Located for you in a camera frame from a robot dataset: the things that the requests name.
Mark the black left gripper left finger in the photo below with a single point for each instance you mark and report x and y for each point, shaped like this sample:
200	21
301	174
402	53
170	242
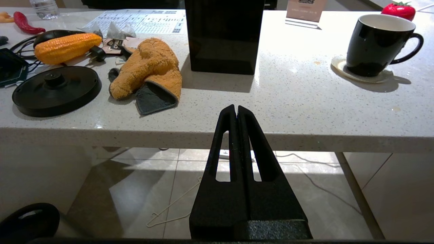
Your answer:
217	203

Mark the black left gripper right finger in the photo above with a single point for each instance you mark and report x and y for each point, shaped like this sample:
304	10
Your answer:
271	200

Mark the white power strip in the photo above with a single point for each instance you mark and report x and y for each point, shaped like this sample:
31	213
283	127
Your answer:
225	156

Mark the white round coaster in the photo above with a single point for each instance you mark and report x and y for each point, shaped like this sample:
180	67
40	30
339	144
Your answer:
339	67

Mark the black cube tissue box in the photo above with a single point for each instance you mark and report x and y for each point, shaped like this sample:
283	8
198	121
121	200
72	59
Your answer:
223	37

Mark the black mug white inside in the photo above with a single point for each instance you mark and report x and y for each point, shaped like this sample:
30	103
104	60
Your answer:
373	47

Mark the paper card black label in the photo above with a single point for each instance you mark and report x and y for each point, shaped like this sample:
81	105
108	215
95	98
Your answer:
113	44

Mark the black rounded plastic object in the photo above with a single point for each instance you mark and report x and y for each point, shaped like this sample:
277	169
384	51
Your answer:
27	223

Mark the black power plug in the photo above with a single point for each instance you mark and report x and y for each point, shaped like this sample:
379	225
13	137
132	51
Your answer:
97	53

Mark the beige QR sign card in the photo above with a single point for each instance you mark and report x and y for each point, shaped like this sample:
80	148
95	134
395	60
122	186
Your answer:
305	10

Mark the laminated printed sheet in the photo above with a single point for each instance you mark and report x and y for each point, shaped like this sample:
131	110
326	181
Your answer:
145	22

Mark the black round kettle base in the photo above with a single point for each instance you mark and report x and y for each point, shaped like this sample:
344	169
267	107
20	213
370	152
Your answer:
56	91

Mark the crumpled clear plastic wrapper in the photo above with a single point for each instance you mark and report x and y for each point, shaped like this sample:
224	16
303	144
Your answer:
89	30
120	31

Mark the yellow toy corn cob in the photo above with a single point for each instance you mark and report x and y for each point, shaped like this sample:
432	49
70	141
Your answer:
66	48

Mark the red toy tomato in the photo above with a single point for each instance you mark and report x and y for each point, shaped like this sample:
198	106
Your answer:
399	10

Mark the black oval object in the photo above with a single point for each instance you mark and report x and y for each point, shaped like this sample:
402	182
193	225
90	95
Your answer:
54	34

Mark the red toy chili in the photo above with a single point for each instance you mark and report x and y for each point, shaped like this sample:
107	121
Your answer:
28	27

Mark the clear water bottle red cap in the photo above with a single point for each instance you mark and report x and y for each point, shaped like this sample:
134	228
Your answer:
44	8

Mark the teal rounded object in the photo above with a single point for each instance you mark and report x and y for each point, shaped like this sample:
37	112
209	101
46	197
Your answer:
3	40

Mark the orange toy piece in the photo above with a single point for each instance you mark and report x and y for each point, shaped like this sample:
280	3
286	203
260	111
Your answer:
6	17

